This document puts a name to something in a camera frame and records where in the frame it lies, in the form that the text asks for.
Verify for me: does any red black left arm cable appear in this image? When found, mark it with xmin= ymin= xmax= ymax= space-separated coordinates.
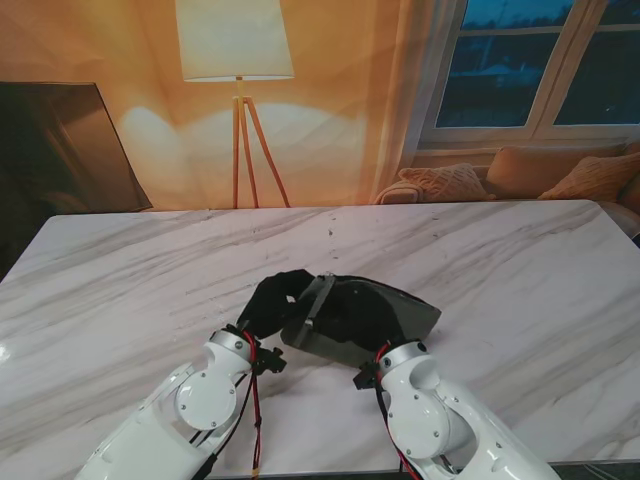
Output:
xmin=188 ymin=332 xmax=266 ymax=479

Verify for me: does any red black right arm cable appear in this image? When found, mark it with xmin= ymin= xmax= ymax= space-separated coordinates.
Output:
xmin=373 ymin=342 xmax=461 ymax=480

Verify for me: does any printed living room backdrop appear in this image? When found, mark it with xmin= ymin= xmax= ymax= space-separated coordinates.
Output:
xmin=0 ymin=0 xmax=640 ymax=284

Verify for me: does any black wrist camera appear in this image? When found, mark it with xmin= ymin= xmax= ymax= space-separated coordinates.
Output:
xmin=352 ymin=362 xmax=382 ymax=391
xmin=253 ymin=345 xmax=287 ymax=375

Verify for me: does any grey felt pouch with strap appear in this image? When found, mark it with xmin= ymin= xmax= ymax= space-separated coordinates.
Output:
xmin=280 ymin=272 xmax=444 ymax=366

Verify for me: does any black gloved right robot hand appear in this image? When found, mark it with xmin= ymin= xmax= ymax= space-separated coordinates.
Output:
xmin=312 ymin=284 xmax=404 ymax=354

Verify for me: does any red black arm cable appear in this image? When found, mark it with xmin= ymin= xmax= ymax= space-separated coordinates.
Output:
xmin=373 ymin=342 xmax=461 ymax=480
xmin=188 ymin=332 xmax=266 ymax=479

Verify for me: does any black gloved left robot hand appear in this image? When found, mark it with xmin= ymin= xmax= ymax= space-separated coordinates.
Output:
xmin=235 ymin=268 xmax=319 ymax=340

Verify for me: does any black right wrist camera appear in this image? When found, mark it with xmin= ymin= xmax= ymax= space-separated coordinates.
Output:
xmin=352 ymin=362 xmax=382 ymax=391

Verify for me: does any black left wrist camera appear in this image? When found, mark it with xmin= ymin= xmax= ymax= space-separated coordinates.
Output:
xmin=253 ymin=345 xmax=287 ymax=375

